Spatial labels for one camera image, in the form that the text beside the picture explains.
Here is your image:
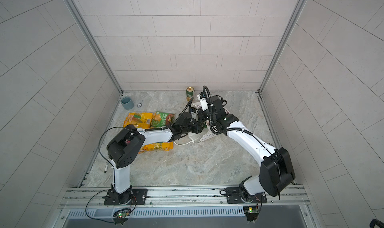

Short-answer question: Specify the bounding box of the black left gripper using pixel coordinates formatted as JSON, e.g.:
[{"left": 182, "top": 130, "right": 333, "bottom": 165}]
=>
[{"left": 180, "top": 120, "right": 207, "bottom": 135}]

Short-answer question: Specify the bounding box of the white printed paper bag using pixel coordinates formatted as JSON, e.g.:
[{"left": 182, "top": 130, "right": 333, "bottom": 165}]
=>
[{"left": 174, "top": 102, "right": 216, "bottom": 146}]

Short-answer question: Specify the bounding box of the green snack bag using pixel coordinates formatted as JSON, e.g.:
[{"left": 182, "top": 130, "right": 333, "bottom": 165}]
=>
[{"left": 151, "top": 111, "right": 175, "bottom": 128}]

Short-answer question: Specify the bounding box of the orange snack pack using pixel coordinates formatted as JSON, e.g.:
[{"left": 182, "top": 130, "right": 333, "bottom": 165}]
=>
[{"left": 139, "top": 142, "right": 174, "bottom": 153}]

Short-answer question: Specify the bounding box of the yellow mango snack bag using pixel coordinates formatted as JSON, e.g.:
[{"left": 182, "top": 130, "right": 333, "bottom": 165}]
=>
[{"left": 123, "top": 112, "right": 153, "bottom": 129}]

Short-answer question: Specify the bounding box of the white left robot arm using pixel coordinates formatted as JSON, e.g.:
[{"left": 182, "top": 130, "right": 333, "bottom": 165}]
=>
[{"left": 103, "top": 112, "right": 206, "bottom": 205}]

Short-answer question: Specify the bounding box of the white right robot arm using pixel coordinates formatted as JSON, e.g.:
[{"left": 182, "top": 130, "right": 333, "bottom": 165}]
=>
[{"left": 198, "top": 93, "right": 296, "bottom": 203}]

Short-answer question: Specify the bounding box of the green beer can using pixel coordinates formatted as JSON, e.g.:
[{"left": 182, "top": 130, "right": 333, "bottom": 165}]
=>
[{"left": 186, "top": 87, "right": 195, "bottom": 101}]

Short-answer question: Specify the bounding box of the teal cup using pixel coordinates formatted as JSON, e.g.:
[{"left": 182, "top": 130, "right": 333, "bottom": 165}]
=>
[{"left": 121, "top": 97, "right": 135, "bottom": 110}]

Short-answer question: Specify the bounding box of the right circuit board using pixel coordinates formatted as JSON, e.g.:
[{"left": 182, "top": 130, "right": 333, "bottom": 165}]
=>
[{"left": 243, "top": 206, "right": 260, "bottom": 222}]

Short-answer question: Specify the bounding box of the circuit board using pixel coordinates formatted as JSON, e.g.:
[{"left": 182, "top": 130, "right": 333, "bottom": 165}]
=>
[
  {"left": 243, "top": 206, "right": 260, "bottom": 222},
  {"left": 113, "top": 209, "right": 131, "bottom": 219}
]

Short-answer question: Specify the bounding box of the left circuit board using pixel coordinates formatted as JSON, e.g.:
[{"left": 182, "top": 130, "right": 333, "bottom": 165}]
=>
[{"left": 113, "top": 209, "right": 131, "bottom": 219}]

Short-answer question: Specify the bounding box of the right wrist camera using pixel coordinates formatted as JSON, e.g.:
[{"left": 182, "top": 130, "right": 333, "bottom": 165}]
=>
[{"left": 198, "top": 92, "right": 209, "bottom": 111}]

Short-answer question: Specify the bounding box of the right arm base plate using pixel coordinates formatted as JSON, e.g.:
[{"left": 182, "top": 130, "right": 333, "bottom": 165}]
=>
[{"left": 220, "top": 187, "right": 267, "bottom": 204}]

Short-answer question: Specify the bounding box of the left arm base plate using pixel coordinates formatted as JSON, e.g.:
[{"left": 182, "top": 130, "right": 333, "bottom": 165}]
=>
[{"left": 102, "top": 188, "right": 148, "bottom": 206}]

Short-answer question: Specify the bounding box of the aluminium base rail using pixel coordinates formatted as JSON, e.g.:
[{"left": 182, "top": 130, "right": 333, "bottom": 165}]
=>
[{"left": 58, "top": 185, "right": 310, "bottom": 209}]

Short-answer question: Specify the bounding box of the aluminium corner frame post right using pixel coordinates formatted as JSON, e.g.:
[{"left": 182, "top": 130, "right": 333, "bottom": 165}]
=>
[{"left": 259, "top": 0, "right": 307, "bottom": 94}]

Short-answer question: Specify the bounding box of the aluminium corner frame post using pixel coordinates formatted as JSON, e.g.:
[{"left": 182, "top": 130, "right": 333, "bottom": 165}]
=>
[
  {"left": 259, "top": 0, "right": 307, "bottom": 94},
  {"left": 63, "top": 0, "right": 124, "bottom": 95}
]

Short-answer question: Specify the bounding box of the aluminium corner frame post left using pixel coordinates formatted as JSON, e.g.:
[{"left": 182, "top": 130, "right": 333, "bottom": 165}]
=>
[{"left": 63, "top": 0, "right": 124, "bottom": 95}]

